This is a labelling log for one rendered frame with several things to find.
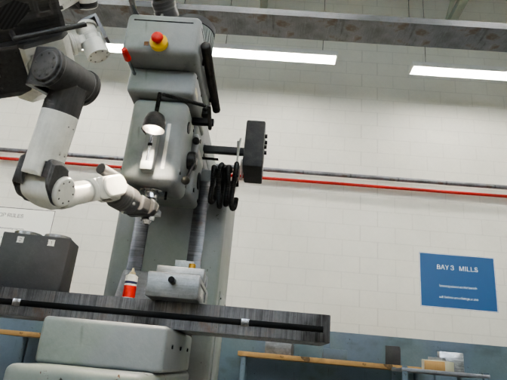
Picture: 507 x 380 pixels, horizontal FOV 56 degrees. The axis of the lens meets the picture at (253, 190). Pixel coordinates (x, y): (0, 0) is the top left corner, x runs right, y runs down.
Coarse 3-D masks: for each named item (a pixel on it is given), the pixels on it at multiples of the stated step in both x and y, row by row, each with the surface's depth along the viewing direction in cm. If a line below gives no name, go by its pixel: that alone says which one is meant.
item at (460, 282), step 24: (0, 216) 606; (24, 216) 606; (48, 216) 605; (0, 240) 596; (432, 264) 579; (456, 264) 579; (480, 264) 578; (432, 288) 569; (456, 288) 569; (480, 288) 569
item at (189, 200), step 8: (192, 136) 186; (192, 144) 185; (200, 144) 190; (200, 152) 192; (200, 160) 193; (200, 168) 195; (192, 176) 181; (200, 176) 194; (192, 184) 181; (192, 192) 181; (160, 200) 187; (168, 200) 186; (176, 200) 185; (184, 200) 184; (192, 200) 186; (192, 208) 194
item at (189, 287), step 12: (156, 276) 137; (168, 276) 137; (180, 276) 137; (192, 276) 137; (156, 288) 136; (168, 288) 136; (180, 288) 136; (192, 288) 136; (204, 288) 156; (168, 300) 142; (180, 300) 140; (192, 300) 137; (204, 300) 160
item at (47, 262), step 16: (16, 240) 159; (32, 240) 159; (48, 240) 160; (64, 240) 160; (0, 256) 156; (16, 256) 157; (32, 256) 158; (48, 256) 158; (64, 256) 159; (0, 272) 155; (16, 272) 155; (32, 272) 156; (48, 272) 156; (64, 272) 158; (32, 288) 154; (48, 288) 155; (64, 288) 160
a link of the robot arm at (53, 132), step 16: (48, 112) 116; (48, 128) 115; (64, 128) 117; (32, 144) 115; (48, 144) 115; (64, 144) 118; (32, 160) 114; (48, 160) 115; (64, 160) 119; (16, 176) 117; (48, 176) 114; (64, 176) 118; (16, 192) 120; (48, 192) 115; (64, 192) 119
